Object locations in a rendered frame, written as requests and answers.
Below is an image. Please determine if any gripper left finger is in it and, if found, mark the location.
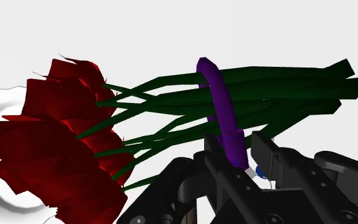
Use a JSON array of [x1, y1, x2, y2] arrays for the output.
[[116, 133, 264, 224]]

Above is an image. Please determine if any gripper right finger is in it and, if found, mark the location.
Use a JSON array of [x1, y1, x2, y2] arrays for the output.
[[251, 130, 358, 224]]

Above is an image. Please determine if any red rose bouquet purple band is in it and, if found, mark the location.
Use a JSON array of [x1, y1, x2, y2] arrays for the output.
[[0, 54, 358, 224]]

